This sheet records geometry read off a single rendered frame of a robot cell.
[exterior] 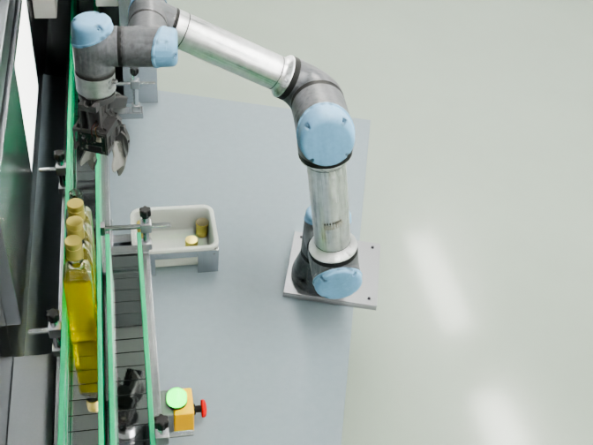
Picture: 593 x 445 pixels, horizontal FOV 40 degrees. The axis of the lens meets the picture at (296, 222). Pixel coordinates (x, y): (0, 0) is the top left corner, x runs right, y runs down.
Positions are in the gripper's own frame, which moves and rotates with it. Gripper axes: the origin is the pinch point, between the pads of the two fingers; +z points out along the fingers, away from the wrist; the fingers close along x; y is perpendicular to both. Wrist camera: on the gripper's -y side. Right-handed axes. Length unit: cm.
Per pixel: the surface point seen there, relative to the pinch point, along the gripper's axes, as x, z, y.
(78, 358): 0.6, 34.3, 24.8
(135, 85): -20, 27, -70
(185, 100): -13, 48, -97
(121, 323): 6.0, 34.3, 13.0
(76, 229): -2.0, 7.0, 13.5
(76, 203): -4.6, 6.2, 6.9
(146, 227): 4.0, 26.2, -10.9
